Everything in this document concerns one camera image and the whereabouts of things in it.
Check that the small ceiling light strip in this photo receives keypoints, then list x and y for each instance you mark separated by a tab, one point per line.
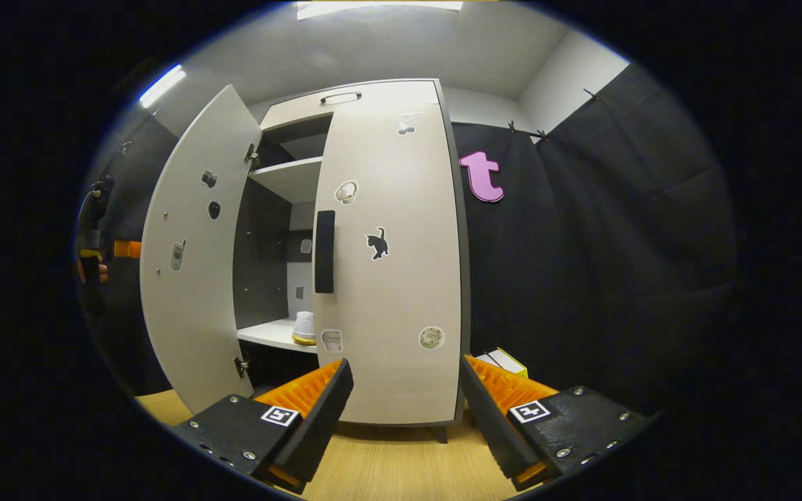
162	85

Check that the black backdrop cloth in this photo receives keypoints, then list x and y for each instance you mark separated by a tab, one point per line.
617	278

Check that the white striped shoe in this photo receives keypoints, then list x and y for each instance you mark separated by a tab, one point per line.
303	325

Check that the white shoe cabinet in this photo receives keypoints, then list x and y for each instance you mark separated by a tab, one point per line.
289	177

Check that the large ceiling light panel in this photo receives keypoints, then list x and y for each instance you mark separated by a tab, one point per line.
373	7

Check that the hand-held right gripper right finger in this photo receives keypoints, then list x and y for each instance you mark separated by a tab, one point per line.
488	424

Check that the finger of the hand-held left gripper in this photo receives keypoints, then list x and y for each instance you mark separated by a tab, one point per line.
127	249

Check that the white and yellow box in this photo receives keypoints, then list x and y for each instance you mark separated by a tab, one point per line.
509	362

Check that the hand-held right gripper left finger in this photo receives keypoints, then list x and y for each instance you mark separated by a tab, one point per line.
317	424

